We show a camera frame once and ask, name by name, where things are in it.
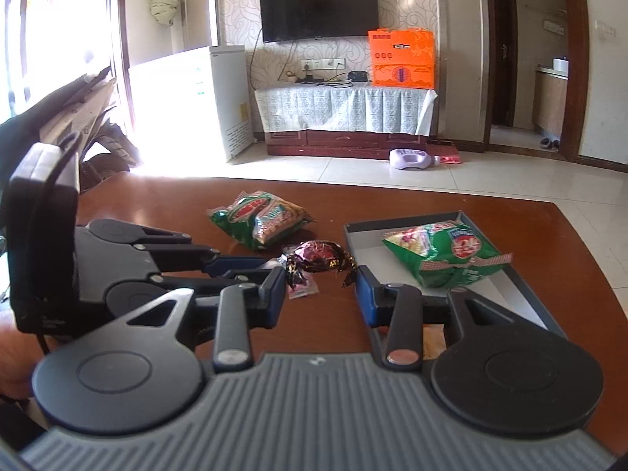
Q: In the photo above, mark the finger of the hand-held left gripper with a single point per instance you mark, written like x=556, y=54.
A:
x=211, y=284
x=235, y=266

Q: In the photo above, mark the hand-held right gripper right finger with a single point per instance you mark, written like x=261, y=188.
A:
x=365, y=295

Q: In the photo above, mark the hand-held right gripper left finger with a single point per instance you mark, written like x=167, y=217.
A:
x=277, y=295

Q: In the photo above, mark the dark red candy wrapper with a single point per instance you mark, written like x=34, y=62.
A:
x=316, y=257

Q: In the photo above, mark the grey box tray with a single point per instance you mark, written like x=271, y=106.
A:
x=500, y=299

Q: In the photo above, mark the person's left hand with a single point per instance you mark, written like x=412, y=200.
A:
x=14, y=363

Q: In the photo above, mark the silver maroon snack packet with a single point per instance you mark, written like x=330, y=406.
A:
x=301, y=288

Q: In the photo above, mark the green cracker bag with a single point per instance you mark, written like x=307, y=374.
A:
x=260, y=218

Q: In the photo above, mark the green bag with striped edges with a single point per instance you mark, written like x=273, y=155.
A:
x=441, y=260

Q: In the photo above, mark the purple plastic bottle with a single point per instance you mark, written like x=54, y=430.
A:
x=412, y=159

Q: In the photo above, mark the dark wooden television cabinet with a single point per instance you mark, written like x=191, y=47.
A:
x=343, y=141

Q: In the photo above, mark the red packet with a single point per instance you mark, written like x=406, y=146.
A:
x=450, y=158

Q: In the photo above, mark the white chest freezer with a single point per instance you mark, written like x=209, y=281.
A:
x=221, y=103

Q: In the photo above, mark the white lace cloth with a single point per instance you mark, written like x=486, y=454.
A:
x=343, y=108

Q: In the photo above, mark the black power strip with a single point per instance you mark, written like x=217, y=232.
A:
x=309, y=79

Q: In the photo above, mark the black router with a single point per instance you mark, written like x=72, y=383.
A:
x=357, y=76

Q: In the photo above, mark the grey slippers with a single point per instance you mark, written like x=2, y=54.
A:
x=549, y=144

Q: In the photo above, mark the orange gift box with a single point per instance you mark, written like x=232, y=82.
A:
x=402, y=59

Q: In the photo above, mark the wooden kitchen cabinet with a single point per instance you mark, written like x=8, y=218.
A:
x=549, y=103

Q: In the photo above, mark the dark wooden door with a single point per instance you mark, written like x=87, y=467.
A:
x=503, y=44

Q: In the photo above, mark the white container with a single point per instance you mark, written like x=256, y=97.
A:
x=561, y=64

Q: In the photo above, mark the white wall socket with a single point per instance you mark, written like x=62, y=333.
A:
x=336, y=63
x=310, y=64

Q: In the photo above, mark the black wall television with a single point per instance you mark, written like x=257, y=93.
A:
x=319, y=5

